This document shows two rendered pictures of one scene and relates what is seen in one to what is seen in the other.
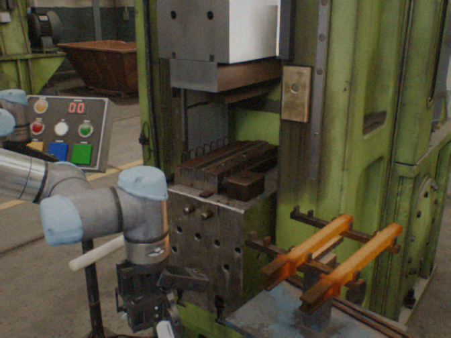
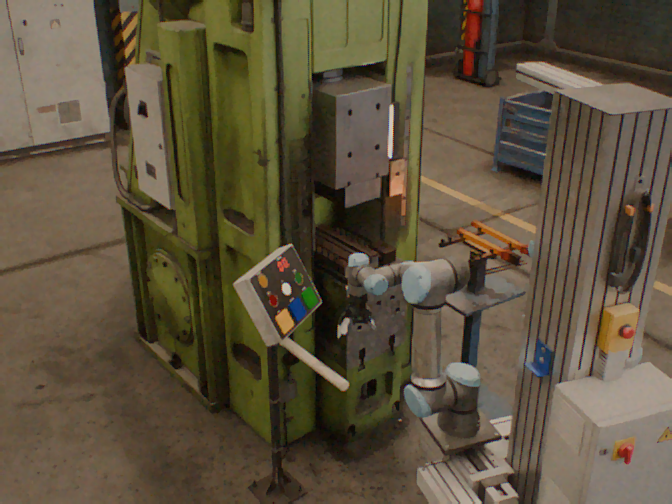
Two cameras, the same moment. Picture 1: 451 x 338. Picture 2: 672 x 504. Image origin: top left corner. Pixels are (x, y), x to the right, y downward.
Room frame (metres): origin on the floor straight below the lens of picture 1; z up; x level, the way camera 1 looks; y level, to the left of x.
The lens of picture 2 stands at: (0.81, 3.10, 2.56)
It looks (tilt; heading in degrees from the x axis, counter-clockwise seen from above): 27 degrees down; 286
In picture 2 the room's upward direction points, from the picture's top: straight up
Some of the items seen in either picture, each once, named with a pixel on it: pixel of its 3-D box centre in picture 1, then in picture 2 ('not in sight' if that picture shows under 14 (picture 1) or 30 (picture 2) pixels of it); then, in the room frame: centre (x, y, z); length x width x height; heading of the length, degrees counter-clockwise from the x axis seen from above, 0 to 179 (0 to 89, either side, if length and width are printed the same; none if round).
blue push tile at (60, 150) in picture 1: (58, 153); (296, 309); (1.67, 0.64, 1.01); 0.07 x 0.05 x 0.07; 79
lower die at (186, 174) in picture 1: (229, 161); (333, 249); (1.71, -0.01, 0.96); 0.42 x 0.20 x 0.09; 144
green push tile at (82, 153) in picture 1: (82, 154); (308, 298); (1.66, 0.54, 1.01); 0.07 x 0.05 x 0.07; 79
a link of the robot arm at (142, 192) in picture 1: (141, 203); not in sight; (0.69, 0.14, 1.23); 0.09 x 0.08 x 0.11; 118
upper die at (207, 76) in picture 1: (229, 68); (333, 178); (1.71, -0.01, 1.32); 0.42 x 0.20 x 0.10; 144
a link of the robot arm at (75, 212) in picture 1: (78, 212); not in sight; (0.66, 0.23, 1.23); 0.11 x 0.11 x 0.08; 28
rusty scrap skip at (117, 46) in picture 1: (117, 69); not in sight; (8.49, 1.96, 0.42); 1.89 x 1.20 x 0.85; 51
